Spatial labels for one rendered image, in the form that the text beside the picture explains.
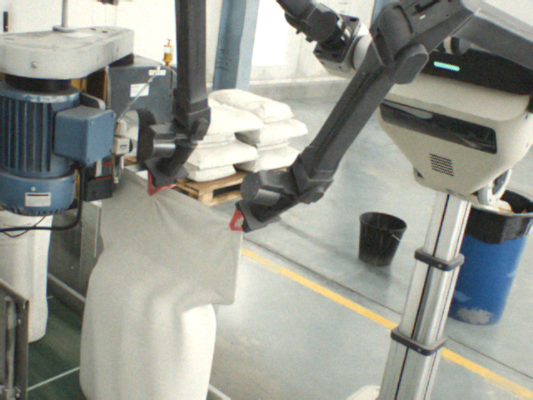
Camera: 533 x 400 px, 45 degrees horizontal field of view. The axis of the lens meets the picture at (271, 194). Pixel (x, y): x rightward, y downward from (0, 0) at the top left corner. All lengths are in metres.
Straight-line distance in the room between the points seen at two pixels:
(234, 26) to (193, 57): 6.21
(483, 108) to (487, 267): 2.11
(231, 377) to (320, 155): 1.74
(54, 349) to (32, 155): 1.03
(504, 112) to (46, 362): 1.50
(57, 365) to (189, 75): 1.11
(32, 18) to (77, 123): 4.24
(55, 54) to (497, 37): 0.75
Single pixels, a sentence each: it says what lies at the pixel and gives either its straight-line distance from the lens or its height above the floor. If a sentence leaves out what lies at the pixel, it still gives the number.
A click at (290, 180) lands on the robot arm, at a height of 1.22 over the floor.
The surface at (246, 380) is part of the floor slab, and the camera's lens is 2.80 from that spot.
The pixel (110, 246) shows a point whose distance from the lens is 1.78.
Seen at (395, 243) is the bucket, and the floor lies 0.16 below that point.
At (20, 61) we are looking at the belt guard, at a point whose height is 1.39.
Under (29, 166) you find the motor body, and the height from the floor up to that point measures 1.19.
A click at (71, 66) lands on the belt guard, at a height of 1.39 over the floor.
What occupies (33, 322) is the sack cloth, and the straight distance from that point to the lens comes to 2.26.
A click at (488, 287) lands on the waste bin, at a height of 0.23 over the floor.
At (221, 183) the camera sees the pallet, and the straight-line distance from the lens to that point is 4.58.
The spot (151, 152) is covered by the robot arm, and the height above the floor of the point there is 1.20.
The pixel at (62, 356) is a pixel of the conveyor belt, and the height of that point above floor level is 0.38.
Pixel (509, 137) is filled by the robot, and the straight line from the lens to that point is 1.47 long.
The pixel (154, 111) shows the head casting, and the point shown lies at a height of 1.22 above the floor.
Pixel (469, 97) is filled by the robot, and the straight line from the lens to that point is 1.49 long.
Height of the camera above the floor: 1.61
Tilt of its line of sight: 19 degrees down
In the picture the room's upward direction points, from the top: 9 degrees clockwise
